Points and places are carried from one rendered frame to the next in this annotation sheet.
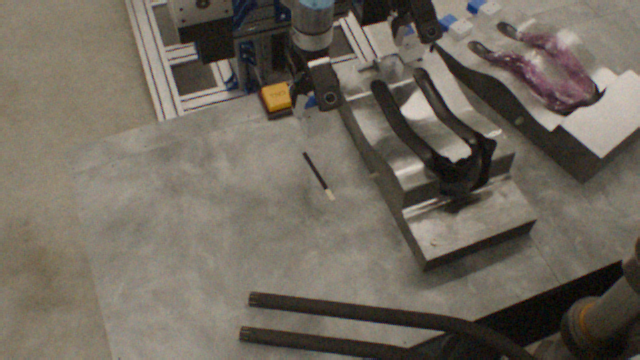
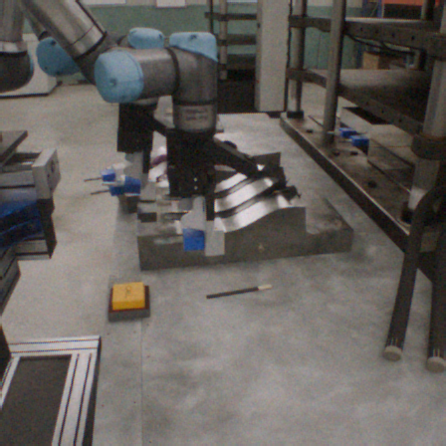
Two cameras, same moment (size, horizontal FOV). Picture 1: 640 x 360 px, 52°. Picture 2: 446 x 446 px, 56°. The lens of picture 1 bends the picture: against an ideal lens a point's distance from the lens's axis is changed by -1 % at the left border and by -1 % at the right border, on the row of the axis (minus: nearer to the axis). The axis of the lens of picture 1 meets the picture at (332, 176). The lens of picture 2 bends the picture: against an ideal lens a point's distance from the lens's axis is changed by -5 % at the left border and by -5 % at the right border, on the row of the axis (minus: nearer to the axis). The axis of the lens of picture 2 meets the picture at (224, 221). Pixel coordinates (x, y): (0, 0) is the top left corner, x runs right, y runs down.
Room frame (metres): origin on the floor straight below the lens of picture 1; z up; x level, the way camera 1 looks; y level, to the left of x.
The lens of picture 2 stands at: (0.60, 0.74, 1.35)
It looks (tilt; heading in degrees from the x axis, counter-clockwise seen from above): 28 degrees down; 287
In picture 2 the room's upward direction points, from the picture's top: straight up
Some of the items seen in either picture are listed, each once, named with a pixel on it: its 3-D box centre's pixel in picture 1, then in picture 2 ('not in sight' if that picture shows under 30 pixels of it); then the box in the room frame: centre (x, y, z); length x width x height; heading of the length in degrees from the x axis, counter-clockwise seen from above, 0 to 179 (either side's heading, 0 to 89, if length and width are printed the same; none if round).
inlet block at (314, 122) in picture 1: (306, 105); (188, 238); (0.88, 0.07, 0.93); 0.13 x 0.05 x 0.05; 26
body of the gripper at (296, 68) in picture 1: (309, 58); (191, 160); (0.87, 0.06, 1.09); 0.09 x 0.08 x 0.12; 26
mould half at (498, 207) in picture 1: (428, 142); (239, 210); (0.85, -0.21, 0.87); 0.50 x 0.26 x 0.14; 26
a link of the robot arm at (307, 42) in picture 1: (310, 30); (194, 115); (0.86, 0.06, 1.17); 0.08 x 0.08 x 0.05
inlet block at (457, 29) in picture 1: (446, 22); (112, 188); (1.24, -0.26, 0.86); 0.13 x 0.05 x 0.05; 43
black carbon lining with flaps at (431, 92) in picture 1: (433, 122); (233, 190); (0.87, -0.21, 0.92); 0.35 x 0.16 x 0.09; 26
